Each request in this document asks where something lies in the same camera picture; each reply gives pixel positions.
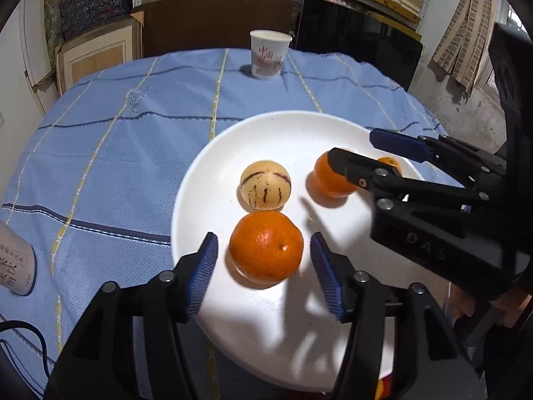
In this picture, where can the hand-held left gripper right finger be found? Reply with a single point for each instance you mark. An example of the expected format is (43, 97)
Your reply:
(327, 279)

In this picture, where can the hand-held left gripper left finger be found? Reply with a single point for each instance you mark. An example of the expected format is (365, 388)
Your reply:
(204, 277)

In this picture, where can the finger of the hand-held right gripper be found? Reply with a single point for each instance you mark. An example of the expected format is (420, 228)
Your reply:
(395, 141)
(354, 166)

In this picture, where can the medium orange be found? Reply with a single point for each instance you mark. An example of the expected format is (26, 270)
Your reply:
(329, 181)

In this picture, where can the large orange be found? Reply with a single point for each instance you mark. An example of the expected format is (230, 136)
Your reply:
(264, 250)

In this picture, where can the white round plate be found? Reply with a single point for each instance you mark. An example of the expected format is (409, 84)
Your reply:
(270, 146)

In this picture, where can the person's right hand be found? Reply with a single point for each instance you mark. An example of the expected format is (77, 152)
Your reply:
(460, 304)

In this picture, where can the small oval kumquat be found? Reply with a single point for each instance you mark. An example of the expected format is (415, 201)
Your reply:
(389, 161)

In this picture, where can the striped pepino melon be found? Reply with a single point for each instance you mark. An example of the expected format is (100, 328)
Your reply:
(262, 179)

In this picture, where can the black flat panel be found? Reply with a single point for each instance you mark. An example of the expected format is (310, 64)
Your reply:
(354, 33)

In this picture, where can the red orange object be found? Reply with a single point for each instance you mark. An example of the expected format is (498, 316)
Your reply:
(382, 386)

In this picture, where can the brick pattern cloth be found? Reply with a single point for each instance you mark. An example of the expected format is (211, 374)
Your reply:
(466, 37)

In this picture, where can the white paper cup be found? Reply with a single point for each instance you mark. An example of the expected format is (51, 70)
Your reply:
(268, 50)

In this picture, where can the blue striped tablecloth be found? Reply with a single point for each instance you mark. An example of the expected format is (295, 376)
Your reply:
(125, 154)

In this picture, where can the window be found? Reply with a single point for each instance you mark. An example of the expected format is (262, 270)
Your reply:
(514, 16)

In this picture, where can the brown cardboard sheet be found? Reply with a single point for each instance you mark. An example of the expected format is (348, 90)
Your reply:
(208, 25)

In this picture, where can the framed cardboard box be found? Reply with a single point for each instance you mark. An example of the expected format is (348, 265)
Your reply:
(95, 58)

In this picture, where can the stack of patterned fabric boxes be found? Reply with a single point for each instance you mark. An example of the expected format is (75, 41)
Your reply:
(91, 4)

